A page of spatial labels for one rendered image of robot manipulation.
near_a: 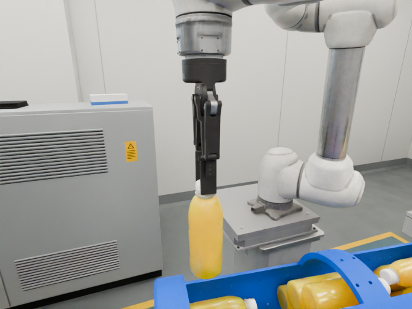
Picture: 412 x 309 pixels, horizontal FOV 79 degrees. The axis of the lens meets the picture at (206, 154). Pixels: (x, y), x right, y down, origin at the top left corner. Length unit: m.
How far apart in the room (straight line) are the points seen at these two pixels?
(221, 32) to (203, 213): 0.31
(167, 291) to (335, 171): 0.69
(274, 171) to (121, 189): 1.18
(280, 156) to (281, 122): 2.76
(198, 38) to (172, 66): 2.68
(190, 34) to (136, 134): 1.41
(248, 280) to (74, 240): 1.53
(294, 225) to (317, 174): 0.25
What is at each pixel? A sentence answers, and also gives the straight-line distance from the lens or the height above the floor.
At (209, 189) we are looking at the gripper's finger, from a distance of 0.46.
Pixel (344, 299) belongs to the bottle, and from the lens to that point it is 0.70.
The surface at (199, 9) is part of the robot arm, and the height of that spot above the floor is 1.73.
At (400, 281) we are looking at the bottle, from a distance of 0.92.
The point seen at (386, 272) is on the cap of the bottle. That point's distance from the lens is 0.90.
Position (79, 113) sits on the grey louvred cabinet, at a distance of 1.76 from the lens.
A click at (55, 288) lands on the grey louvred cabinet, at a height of 0.16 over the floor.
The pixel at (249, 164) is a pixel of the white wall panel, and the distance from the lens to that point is 3.68.
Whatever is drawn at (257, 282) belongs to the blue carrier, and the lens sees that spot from 0.80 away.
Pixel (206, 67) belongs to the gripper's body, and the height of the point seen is 1.65.
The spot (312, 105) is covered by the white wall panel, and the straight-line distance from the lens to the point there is 4.11.
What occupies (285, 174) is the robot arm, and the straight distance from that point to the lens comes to 1.04.
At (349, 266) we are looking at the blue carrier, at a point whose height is 1.23.
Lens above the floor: 1.64
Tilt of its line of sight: 17 degrees down
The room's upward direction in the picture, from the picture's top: straight up
